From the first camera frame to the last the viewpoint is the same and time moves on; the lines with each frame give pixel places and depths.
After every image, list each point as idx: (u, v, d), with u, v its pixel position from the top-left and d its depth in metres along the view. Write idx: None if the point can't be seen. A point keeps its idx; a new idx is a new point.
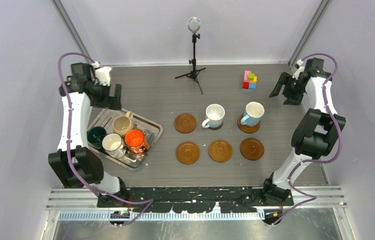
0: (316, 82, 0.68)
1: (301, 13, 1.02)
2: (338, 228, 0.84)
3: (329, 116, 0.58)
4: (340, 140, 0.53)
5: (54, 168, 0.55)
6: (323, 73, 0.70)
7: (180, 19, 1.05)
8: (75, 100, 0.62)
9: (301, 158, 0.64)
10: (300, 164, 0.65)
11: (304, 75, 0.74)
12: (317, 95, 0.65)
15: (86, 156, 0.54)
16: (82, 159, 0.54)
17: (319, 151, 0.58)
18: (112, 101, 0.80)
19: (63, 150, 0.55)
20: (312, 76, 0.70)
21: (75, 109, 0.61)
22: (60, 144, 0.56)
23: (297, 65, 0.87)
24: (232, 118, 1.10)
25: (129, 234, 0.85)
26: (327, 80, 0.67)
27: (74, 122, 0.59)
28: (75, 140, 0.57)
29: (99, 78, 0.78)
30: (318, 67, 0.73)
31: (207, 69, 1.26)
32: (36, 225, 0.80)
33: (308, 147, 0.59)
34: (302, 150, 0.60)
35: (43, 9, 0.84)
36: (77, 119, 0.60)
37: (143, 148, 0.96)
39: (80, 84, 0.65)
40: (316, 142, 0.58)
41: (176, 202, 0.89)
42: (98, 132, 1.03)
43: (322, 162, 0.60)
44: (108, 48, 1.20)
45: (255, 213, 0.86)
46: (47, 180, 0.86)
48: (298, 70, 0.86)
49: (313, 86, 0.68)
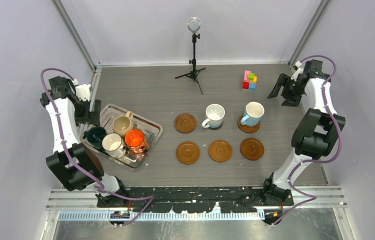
0: (316, 83, 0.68)
1: (301, 13, 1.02)
2: (338, 228, 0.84)
3: (328, 116, 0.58)
4: (340, 139, 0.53)
5: (53, 170, 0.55)
6: (322, 74, 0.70)
7: (180, 19, 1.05)
8: (60, 105, 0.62)
9: (301, 158, 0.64)
10: (300, 164, 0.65)
11: (304, 76, 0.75)
12: (316, 95, 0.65)
15: (85, 151, 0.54)
16: (82, 156, 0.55)
17: (319, 151, 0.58)
18: (93, 116, 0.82)
19: (60, 152, 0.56)
20: (312, 77, 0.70)
21: (61, 113, 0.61)
22: (56, 145, 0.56)
23: (295, 67, 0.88)
24: (232, 118, 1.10)
25: (129, 234, 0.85)
26: (327, 81, 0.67)
27: (65, 124, 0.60)
28: (70, 139, 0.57)
29: (78, 95, 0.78)
30: (317, 68, 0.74)
31: (207, 69, 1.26)
32: (36, 225, 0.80)
33: (308, 147, 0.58)
34: (302, 150, 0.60)
35: (43, 9, 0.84)
36: (65, 122, 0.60)
37: (143, 148, 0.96)
39: (62, 90, 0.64)
40: (317, 142, 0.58)
41: (176, 202, 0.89)
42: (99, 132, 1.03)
43: (322, 162, 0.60)
44: (108, 48, 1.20)
45: (255, 213, 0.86)
46: (47, 180, 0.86)
48: (297, 71, 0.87)
49: (312, 87, 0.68)
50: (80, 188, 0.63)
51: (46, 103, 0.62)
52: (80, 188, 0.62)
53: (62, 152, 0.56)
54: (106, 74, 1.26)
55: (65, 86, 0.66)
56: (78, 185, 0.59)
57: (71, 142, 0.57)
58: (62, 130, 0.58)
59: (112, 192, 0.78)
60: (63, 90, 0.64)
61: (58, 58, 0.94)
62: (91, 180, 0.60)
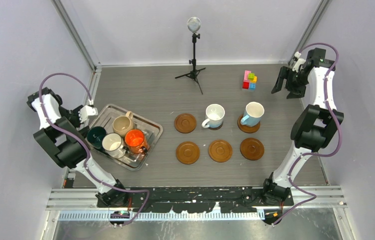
0: (319, 72, 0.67)
1: (301, 13, 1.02)
2: (338, 228, 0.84)
3: (328, 112, 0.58)
4: (339, 133, 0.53)
5: (41, 143, 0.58)
6: (326, 62, 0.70)
7: (180, 19, 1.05)
8: (45, 98, 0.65)
9: (301, 152, 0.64)
10: (300, 158, 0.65)
11: (308, 63, 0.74)
12: (318, 87, 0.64)
15: (68, 123, 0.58)
16: (66, 125, 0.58)
17: (318, 143, 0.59)
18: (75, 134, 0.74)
19: (46, 128, 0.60)
20: (316, 66, 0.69)
21: (45, 103, 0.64)
22: (42, 123, 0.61)
23: (295, 58, 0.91)
24: (232, 118, 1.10)
25: (129, 234, 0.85)
26: (330, 70, 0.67)
27: (50, 109, 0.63)
28: (54, 117, 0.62)
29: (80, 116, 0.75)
30: (320, 56, 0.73)
31: (207, 69, 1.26)
32: (36, 226, 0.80)
33: (307, 140, 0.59)
34: (302, 143, 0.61)
35: (43, 9, 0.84)
36: (50, 110, 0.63)
37: (143, 148, 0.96)
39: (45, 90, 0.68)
40: (314, 135, 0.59)
41: (176, 202, 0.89)
42: (98, 131, 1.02)
43: (321, 155, 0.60)
44: (108, 48, 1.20)
45: (255, 213, 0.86)
46: (47, 180, 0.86)
48: (297, 62, 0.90)
49: (314, 77, 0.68)
50: (71, 166, 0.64)
51: (32, 100, 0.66)
52: (71, 166, 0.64)
53: (47, 129, 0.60)
54: (105, 74, 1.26)
55: (55, 94, 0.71)
56: (67, 159, 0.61)
57: (56, 118, 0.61)
58: (46, 112, 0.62)
59: (108, 184, 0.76)
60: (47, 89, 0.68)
61: (58, 58, 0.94)
62: (80, 154, 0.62)
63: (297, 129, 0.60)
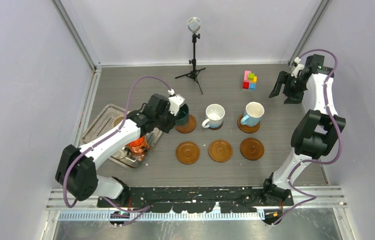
0: (318, 79, 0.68)
1: (301, 13, 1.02)
2: (338, 228, 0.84)
3: (328, 117, 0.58)
4: (339, 139, 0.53)
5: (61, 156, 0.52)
6: (325, 69, 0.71)
7: (180, 19, 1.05)
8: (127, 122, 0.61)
9: (301, 158, 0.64)
10: (300, 164, 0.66)
11: (306, 70, 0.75)
12: (317, 93, 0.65)
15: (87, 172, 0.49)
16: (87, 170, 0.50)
17: (318, 151, 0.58)
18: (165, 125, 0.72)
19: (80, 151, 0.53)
20: (314, 72, 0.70)
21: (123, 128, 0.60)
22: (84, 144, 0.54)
23: (295, 63, 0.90)
24: (232, 118, 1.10)
25: (128, 234, 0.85)
26: (329, 77, 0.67)
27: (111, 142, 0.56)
28: (95, 154, 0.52)
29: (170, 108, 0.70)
30: (319, 63, 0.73)
31: (207, 69, 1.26)
32: (36, 226, 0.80)
33: (307, 147, 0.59)
34: (302, 150, 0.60)
35: (43, 9, 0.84)
36: (114, 140, 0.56)
37: (143, 148, 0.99)
39: (152, 101, 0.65)
40: (315, 142, 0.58)
41: (176, 202, 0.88)
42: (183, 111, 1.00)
43: (321, 162, 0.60)
44: (108, 48, 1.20)
45: (255, 213, 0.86)
46: (47, 179, 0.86)
48: (297, 68, 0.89)
49: (314, 83, 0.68)
50: None
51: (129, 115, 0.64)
52: None
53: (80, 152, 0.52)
54: (105, 74, 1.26)
55: (155, 103, 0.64)
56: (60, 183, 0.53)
57: (91, 155, 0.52)
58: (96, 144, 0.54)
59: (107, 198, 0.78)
60: (153, 101, 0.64)
61: (58, 58, 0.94)
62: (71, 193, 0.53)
63: (298, 136, 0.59)
